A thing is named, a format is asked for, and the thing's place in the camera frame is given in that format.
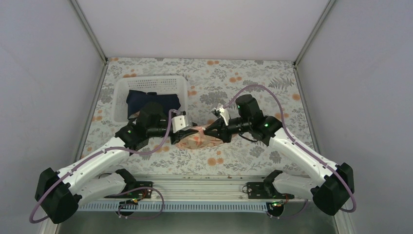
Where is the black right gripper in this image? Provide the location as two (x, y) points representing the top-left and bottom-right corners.
(204, 117), (251, 143)

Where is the pink floral mesh laundry bag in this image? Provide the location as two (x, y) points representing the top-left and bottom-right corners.
(175, 125), (224, 150)

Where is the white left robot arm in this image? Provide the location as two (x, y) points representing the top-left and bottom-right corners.
(34, 102), (199, 224)

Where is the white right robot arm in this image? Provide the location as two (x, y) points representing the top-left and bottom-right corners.
(204, 95), (355, 215)

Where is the white plastic laundry basket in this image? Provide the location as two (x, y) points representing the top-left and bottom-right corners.
(111, 76), (188, 124)

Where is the navy blue bra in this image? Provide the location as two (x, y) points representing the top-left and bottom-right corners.
(126, 90), (181, 119)

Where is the floral patterned tablecloth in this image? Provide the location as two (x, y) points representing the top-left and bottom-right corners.
(82, 58), (313, 177)

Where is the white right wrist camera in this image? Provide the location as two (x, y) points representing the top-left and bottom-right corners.
(211, 103), (230, 126)

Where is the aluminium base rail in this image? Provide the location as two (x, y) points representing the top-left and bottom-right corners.
(134, 175), (264, 202)

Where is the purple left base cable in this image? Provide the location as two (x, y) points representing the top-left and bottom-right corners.
(116, 186), (165, 220)

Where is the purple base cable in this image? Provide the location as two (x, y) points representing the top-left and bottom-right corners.
(266, 201), (307, 220)
(116, 186), (165, 220)

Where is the white slotted cable duct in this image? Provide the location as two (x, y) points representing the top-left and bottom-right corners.
(78, 201), (268, 213)

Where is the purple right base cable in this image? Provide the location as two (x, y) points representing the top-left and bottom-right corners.
(266, 201), (307, 220)

